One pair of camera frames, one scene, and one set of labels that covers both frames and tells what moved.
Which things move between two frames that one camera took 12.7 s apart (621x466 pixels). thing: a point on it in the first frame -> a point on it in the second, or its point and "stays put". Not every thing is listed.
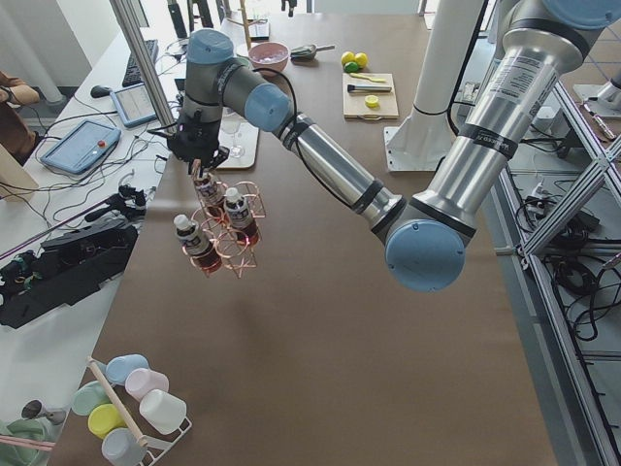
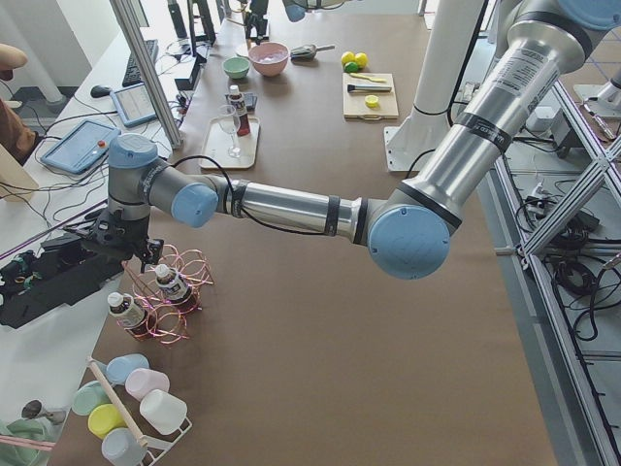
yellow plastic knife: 377,80 stays put
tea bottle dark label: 204,250 -> 122,306
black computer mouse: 100,91 stays put
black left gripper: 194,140 -> 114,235
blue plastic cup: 117,368 stays put
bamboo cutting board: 370,96 stays put
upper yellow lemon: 347,56 stays put
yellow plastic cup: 104,418 stays put
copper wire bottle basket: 224,225 -> 169,287
